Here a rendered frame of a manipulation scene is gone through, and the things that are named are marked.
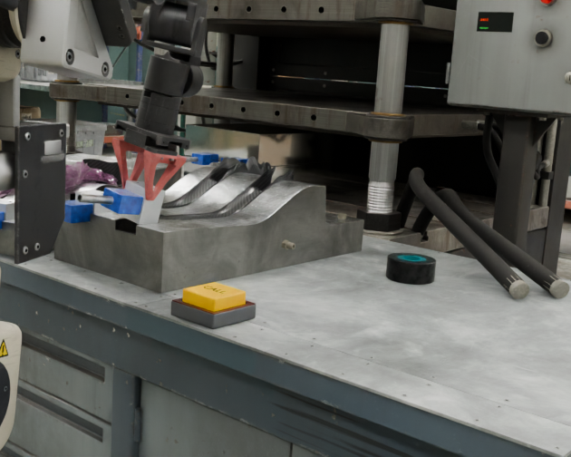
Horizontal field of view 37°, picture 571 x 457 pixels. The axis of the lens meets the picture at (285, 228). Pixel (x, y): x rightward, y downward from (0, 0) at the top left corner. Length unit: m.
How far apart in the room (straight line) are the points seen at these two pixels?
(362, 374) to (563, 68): 1.00
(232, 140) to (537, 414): 1.45
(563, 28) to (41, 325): 1.14
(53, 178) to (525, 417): 0.61
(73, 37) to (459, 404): 0.54
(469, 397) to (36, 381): 0.82
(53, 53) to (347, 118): 1.19
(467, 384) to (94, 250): 0.63
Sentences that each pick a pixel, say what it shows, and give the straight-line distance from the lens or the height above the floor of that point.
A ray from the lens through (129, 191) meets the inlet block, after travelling 1.27.
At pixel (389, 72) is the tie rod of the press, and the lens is 1.84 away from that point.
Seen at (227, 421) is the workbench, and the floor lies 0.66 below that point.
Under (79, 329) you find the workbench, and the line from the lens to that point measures 1.36.
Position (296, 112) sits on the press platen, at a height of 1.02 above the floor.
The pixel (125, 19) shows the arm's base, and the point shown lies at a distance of 0.90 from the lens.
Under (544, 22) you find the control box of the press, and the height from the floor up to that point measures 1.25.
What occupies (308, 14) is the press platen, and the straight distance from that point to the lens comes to 2.07.
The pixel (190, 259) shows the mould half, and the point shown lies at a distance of 1.26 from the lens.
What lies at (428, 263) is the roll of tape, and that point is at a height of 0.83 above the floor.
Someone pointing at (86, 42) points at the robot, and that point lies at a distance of 0.91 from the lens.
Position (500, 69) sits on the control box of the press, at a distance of 1.86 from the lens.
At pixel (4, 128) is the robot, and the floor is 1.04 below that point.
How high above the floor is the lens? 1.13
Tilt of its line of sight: 11 degrees down
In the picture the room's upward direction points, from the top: 4 degrees clockwise
